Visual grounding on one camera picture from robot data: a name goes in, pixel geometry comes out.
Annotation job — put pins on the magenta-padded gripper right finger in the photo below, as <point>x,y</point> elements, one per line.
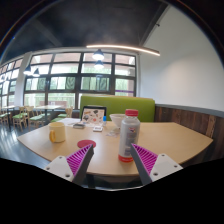
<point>146,159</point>

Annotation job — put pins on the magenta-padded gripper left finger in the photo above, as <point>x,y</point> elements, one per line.
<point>78,160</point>

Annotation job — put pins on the red-capped clear drink bottle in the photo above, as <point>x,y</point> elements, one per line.
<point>128,136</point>

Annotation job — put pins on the flat round red coaster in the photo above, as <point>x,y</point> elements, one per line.
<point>86,144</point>

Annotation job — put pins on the dark phone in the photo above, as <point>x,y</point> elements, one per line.
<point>79,126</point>

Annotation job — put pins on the white paper sheets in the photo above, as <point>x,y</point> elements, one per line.
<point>70,121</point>

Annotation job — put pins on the black laptop with stickers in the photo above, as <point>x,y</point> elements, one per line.
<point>93,116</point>

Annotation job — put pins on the small blue-capped bottle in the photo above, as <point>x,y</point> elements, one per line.
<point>104,120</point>

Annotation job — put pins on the white bowl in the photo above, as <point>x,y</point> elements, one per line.
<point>116,119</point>

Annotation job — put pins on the green upholstered bench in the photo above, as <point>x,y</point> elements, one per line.
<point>133,108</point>

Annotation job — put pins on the wooden dining table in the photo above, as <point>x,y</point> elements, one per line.
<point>8,107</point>
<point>48,107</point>

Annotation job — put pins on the group of wooden chairs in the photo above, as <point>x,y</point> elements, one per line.
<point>20,118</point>

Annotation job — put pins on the long curved ceiling light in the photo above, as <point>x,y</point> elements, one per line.
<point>126,48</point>

